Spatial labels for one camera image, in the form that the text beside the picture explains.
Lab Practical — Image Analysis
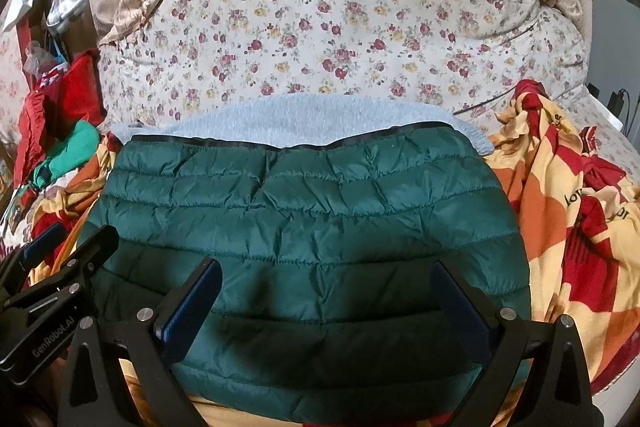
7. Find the dark green puffer jacket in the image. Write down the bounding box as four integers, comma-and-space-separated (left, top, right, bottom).
80, 124, 530, 425

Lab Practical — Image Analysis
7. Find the bright green garment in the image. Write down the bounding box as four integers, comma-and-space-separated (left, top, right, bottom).
30, 120, 100, 190

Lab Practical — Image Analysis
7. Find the red yellow patterned blanket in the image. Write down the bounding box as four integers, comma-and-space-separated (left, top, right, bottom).
27, 78, 640, 427

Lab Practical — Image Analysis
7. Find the red garment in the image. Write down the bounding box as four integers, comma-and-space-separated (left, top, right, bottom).
13, 49, 106, 187

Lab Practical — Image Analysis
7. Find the clear plastic bag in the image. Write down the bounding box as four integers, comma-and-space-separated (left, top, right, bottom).
47, 0, 89, 36

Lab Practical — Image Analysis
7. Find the white power strip with plugs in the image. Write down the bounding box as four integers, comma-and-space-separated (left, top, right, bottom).
587, 82, 630, 133

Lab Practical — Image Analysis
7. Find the grey cabinet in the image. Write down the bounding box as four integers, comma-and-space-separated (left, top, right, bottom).
588, 0, 639, 150

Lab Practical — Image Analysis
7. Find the floral bed sheet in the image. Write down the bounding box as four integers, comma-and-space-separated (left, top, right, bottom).
99, 0, 639, 178

